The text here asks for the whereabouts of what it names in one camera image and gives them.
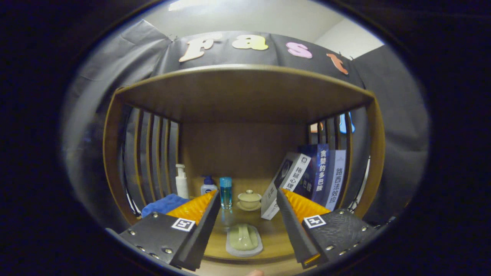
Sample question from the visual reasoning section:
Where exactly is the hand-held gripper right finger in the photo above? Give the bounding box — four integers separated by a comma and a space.
276, 188, 378, 269

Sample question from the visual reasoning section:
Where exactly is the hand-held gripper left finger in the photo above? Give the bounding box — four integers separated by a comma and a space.
118, 190, 222, 272

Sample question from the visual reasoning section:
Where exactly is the green handled scrubbing brush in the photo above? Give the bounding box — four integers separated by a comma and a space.
226, 223, 264, 257

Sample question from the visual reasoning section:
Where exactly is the wooden drawer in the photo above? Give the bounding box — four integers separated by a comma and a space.
183, 258, 307, 276

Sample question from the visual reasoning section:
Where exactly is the wooden countertop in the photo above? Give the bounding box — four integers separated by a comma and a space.
136, 192, 357, 265

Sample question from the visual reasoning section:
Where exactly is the wooden cabinet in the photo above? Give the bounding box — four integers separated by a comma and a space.
102, 64, 386, 276

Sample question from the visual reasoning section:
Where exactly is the clear blue bottle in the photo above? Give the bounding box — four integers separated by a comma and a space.
219, 177, 233, 210

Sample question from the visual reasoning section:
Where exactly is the white bottle with blue cap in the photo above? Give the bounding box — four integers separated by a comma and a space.
200, 176, 218, 196

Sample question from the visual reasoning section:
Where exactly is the folded blue towel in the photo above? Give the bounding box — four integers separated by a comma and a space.
141, 194, 191, 219

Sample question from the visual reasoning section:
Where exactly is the white pump bottle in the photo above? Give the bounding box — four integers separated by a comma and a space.
175, 164, 189, 200

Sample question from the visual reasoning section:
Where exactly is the cream lidded tea bowl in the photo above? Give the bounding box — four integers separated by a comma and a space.
236, 189, 263, 212

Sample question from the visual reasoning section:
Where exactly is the white book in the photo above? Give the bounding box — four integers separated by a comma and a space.
261, 152, 311, 220

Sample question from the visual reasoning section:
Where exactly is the dark blue book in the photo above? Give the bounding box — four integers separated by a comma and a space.
295, 144, 330, 205

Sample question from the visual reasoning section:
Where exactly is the lilac book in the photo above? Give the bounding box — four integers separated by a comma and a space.
324, 149, 347, 211

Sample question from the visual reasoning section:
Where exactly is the black backdrop cloth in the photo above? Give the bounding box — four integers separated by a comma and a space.
61, 19, 430, 234

